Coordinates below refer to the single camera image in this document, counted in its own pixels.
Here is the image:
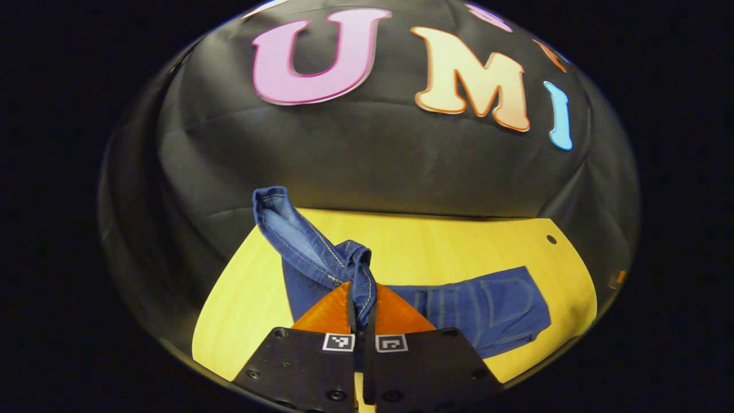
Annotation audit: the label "blue denim jeans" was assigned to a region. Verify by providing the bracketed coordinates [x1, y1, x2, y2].
[252, 185, 552, 371]

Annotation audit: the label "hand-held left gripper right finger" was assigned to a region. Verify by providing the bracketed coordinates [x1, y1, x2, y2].
[362, 282, 505, 413]

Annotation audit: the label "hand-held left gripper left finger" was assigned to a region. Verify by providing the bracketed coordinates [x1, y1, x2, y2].
[232, 281, 359, 413]

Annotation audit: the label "black backdrop cloth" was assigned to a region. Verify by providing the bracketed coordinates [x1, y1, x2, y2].
[97, 0, 641, 368]

